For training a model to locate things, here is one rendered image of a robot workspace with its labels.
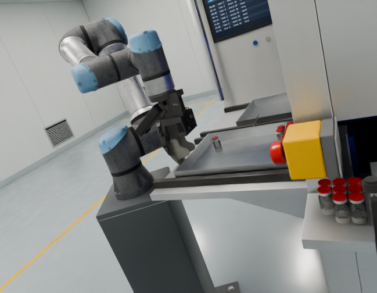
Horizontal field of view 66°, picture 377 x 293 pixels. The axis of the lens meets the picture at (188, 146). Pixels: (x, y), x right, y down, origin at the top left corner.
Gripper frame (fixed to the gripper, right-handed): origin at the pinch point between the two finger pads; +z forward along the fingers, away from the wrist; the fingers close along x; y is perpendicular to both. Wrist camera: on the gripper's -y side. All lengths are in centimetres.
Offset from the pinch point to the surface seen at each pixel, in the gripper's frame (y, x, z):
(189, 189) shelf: 6.6, -9.5, 3.5
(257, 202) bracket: 20.2, -2.5, 12.5
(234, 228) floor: -32, 82, 92
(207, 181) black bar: 11.4, -8.1, 2.1
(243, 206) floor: -33, 107, 92
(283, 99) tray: 21, 54, 2
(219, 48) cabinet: -12, 86, -22
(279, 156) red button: 32.8, -20.0, -8.5
